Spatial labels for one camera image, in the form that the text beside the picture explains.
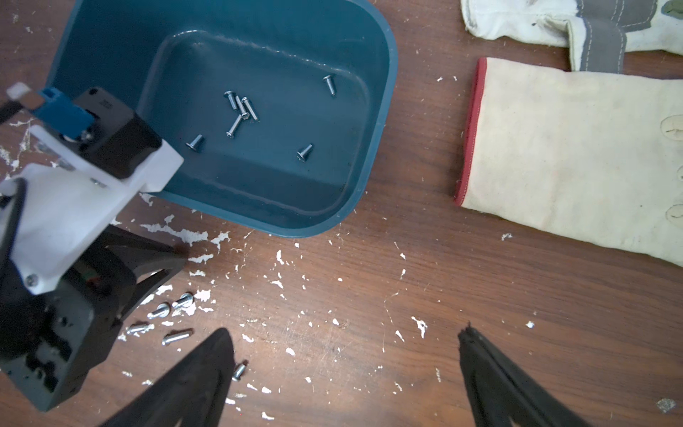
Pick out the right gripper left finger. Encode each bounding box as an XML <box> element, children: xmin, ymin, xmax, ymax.
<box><xmin>103</xmin><ymin>328</ymin><xmax>236</xmax><ymax>426</ymax></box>

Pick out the white grey work glove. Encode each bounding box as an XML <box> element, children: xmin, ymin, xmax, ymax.
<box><xmin>461</xmin><ymin>0</ymin><xmax>682</xmax><ymax>74</ymax></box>

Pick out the cream canvas work glove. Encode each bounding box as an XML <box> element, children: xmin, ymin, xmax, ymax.
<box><xmin>455</xmin><ymin>58</ymin><xmax>682</xmax><ymax>265</ymax></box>

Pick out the teal plastic storage box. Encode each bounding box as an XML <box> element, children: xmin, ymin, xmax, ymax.
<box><xmin>47</xmin><ymin>0</ymin><xmax>398</xmax><ymax>238</ymax></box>

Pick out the silver screw on table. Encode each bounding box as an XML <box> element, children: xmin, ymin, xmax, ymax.
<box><xmin>161</xmin><ymin>328</ymin><xmax>194</xmax><ymax>346</ymax></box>
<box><xmin>172</xmin><ymin>293</ymin><xmax>194</xmax><ymax>311</ymax></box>
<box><xmin>147</xmin><ymin>302</ymin><xmax>172</xmax><ymax>320</ymax></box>
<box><xmin>126</xmin><ymin>322</ymin><xmax>155</xmax><ymax>336</ymax></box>

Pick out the silver screw cluster in box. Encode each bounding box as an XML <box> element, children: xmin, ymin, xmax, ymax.
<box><xmin>223</xmin><ymin>90</ymin><xmax>259</xmax><ymax>121</ymax></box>

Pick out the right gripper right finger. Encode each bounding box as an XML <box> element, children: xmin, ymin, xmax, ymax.
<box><xmin>458</xmin><ymin>327</ymin><xmax>588</xmax><ymax>426</ymax></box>

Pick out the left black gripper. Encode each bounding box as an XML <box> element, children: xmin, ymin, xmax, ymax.
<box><xmin>1</xmin><ymin>226</ymin><xmax>186</xmax><ymax>412</ymax></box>

